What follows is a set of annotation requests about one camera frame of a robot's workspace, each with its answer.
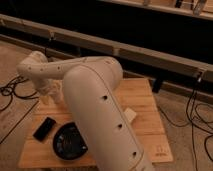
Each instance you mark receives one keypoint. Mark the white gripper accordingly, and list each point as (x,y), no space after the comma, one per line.
(44,91)

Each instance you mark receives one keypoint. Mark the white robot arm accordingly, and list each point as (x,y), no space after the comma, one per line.
(88,84)

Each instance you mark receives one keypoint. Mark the black ceramic bowl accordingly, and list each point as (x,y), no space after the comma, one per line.
(68,143)

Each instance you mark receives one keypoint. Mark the wooden bamboo board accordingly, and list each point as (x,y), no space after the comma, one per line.
(133,93)

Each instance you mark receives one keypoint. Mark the black rectangular block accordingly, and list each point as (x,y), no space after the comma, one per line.
(44,129)

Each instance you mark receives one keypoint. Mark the long metal rail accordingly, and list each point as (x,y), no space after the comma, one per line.
(153,58)

